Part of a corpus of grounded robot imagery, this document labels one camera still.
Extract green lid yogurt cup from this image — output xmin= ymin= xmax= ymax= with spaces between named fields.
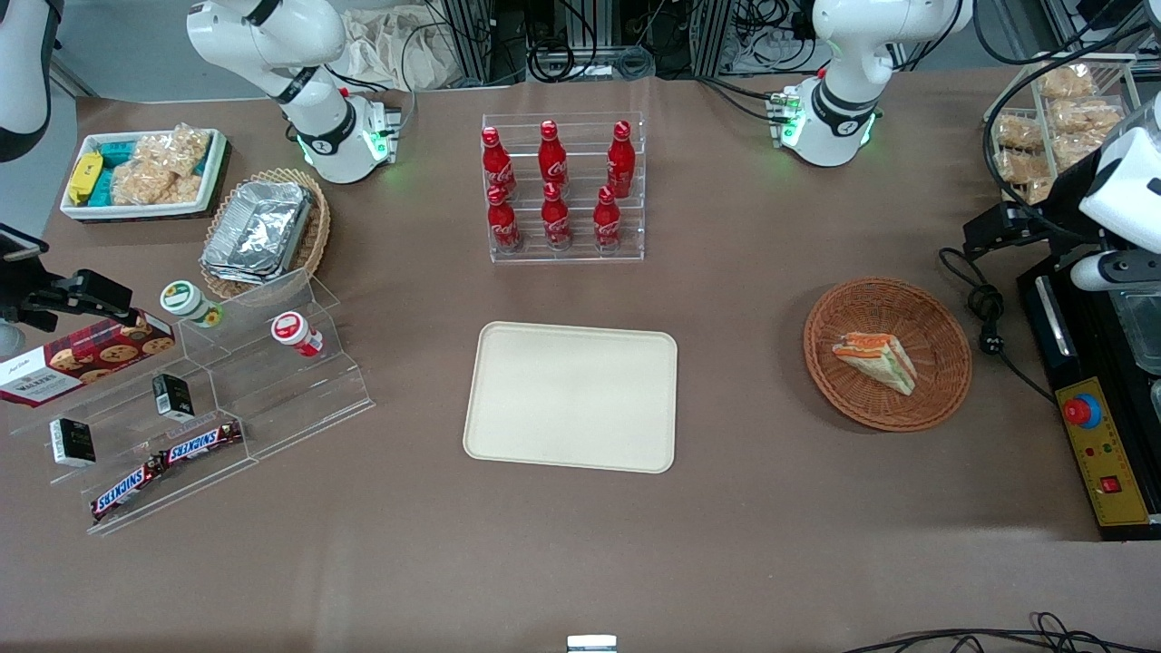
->
xmin=161 ymin=280 xmax=225 ymax=329

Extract clear plastic container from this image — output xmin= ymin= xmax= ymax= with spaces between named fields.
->
xmin=1110 ymin=285 xmax=1161 ymax=375

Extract clear acrylic stepped shelf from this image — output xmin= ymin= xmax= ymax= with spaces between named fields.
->
xmin=9 ymin=267 xmax=376 ymax=537

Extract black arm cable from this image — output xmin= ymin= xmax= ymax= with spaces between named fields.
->
xmin=982 ymin=18 xmax=1161 ymax=239

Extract red cola bottle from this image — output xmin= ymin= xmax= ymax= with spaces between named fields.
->
xmin=605 ymin=121 xmax=637 ymax=198
xmin=541 ymin=182 xmax=573 ymax=251
xmin=538 ymin=120 xmax=570 ymax=191
xmin=486 ymin=186 xmax=522 ymax=253
xmin=592 ymin=186 xmax=624 ymax=250
xmin=481 ymin=127 xmax=517 ymax=200

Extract brown wicker basket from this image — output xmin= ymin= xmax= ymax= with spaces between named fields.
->
xmin=804 ymin=278 xmax=973 ymax=433

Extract black floor cables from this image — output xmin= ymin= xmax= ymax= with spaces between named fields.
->
xmin=842 ymin=611 xmax=1161 ymax=653

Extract red lid yogurt cup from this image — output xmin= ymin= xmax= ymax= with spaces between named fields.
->
xmin=270 ymin=311 xmax=325 ymax=358

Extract small black box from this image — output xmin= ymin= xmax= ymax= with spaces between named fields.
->
xmin=49 ymin=417 xmax=98 ymax=468
xmin=151 ymin=373 xmax=195 ymax=423

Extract red tartan cookie box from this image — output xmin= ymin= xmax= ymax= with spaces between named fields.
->
xmin=0 ymin=310 xmax=177 ymax=409

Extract clear puffed snack bag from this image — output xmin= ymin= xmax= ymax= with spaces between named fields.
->
xmin=1050 ymin=134 xmax=1109 ymax=171
xmin=1039 ymin=65 xmax=1098 ymax=101
xmin=994 ymin=151 xmax=1044 ymax=185
xmin=997 ymin=116 xmax=1044 ymax=151
xmin=1049 ymin=98 xmax=1126 ymax=137

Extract black power cable with plug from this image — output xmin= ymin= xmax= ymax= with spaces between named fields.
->
xmin=938 ymin=246 xmax=1059 ymax=405

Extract brown snickers bar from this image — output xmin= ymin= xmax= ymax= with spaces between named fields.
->
xmin=161 ymin=419 xmax=245 ymax=467
xmin=90 ymin=455 xmax=170 ymax=521

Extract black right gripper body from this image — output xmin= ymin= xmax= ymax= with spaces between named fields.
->
xmin=0 ymin=261 xmax=59 ymax=326

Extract black machine with emergency button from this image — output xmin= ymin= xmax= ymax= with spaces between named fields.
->
xmin=1016 ymin=247 xmax=1161 ymax=543

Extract white plastic bin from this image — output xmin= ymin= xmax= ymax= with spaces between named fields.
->
xmin=60 ymin=128 xmax=229 ymax=221

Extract aluminium frame post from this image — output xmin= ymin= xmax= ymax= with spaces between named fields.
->
xmin=443 ymin=0 xmax=495 ymax=84
xmin=691 ymin=0 xmax=734 ymax=77

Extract black base cable bundle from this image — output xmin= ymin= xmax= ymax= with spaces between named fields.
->
xmin=697 ymin=74 xmax=792 ymax=124

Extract beige plastic tray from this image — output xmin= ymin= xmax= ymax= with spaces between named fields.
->
xmin=463 ymin=321 xmax=679 ymax=474

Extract triangular sandwich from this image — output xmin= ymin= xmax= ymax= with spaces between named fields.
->
xmin=832 ymin=332 xmax=919 ymax=397

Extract light oval wicker basket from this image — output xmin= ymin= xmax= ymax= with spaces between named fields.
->
xmin=200 ymin=167 xmax=332 ymax=301

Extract yellow snack pack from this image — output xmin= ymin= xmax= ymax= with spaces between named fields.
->
xmin=67 ymin=151 xmax=104 ymax=207

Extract white wire snack rack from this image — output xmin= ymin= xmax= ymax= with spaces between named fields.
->
xmin=985 ymin=52 xmax=1146 ymax=207

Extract silver foil tray stack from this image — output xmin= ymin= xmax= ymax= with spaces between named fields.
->
xmin=200 ymin=180 xmax=315 ymax=285

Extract clear acrylic bottle rack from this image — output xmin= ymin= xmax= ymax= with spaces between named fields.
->
xmin=481 ymin=112 xmax=647 ymax=265

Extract beige cloth bag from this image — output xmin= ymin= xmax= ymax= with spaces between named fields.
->
xmin=337 ymin=7 xmax=456 ymax=93

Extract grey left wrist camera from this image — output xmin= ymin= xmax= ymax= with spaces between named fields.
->
xmin=1069 ymin=251 xmax=1161 ymax=293

